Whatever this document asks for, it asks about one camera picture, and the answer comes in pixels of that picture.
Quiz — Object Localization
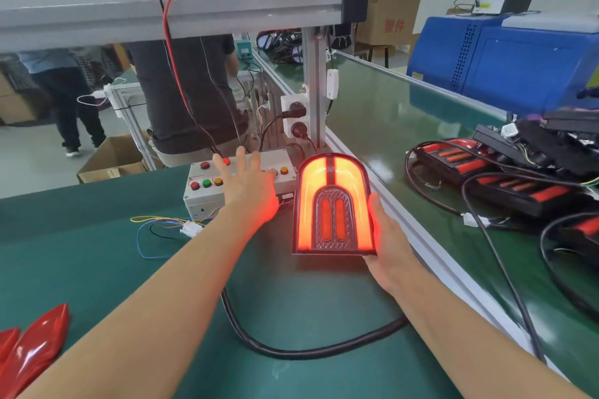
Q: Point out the person's left hand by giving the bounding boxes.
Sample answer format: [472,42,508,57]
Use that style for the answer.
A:
[212,146,280,231]

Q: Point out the person's right hand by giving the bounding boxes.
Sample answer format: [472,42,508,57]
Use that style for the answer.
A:
[360,190,427,297]

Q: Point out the coloured wire harness with connector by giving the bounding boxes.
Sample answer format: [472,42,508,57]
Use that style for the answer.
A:
[129,214,221,261]

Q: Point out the person's right forearm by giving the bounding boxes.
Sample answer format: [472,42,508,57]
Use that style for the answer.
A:
[393,272,591,399]

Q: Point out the person's left forearm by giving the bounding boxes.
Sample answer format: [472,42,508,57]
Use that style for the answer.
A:
[19,216,263,399]

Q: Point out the beige test button box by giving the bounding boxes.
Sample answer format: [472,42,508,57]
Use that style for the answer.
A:
[182,149,299,222]

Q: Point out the white power strip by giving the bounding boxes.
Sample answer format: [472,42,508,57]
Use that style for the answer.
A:
[281,93,312,143]

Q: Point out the low open cardboard carton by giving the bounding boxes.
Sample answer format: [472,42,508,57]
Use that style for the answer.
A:
[77,135,149,185]

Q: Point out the white metal stand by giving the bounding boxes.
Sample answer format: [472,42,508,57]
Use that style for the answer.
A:
[103,84,160,171]

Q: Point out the blue plastic crate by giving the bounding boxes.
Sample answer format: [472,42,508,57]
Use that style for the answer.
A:
[407,12,599,119]

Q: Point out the large cardboard box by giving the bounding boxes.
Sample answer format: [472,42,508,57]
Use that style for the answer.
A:
[0,71,39,126]

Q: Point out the pile of red lens covers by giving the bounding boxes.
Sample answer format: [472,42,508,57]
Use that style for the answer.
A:
[0,303,71,399]

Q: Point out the red power cable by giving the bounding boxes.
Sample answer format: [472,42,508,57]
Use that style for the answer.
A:
[162,0,221,156]

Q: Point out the aluminium workstation frame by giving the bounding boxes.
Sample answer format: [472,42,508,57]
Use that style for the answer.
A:
[0,0,371,171]

